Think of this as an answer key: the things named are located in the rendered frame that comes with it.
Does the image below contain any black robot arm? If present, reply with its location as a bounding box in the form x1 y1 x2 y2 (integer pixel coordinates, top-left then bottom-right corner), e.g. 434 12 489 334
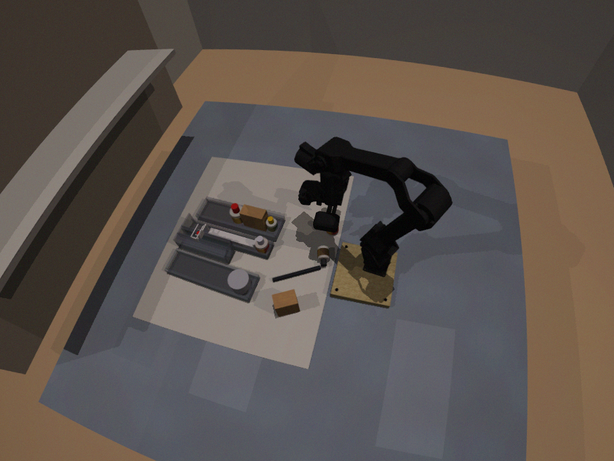
294 137 453 277

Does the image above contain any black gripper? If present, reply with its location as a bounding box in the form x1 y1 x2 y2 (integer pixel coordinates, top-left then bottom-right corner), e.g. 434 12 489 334
313 178 349 233

